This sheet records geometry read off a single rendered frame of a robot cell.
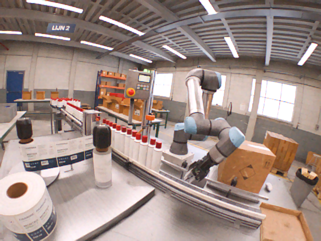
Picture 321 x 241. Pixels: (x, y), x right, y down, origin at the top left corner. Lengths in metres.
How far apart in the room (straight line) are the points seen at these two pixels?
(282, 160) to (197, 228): 3.39
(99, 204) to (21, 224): 0.30
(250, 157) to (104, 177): 0.77
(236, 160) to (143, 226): 0.59
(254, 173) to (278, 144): 2.89
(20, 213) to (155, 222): 0.47
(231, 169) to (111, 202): 0.66
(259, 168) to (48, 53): 8.70
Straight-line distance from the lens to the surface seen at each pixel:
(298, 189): 2.67
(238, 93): 5.91
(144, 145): 0.72
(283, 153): 3.77
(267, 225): 0.80
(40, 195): 0.46
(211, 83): 0.82
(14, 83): 8.51
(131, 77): 0.84
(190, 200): 0.68
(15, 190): 0.55
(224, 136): 0.52
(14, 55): 8.76
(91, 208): 0.57
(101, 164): 0.57
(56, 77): 8.19
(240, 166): 0.81
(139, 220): 0.59
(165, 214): 0.62
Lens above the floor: 1.32
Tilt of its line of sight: 11 degrees down
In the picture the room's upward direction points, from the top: 8 degrees clockwise
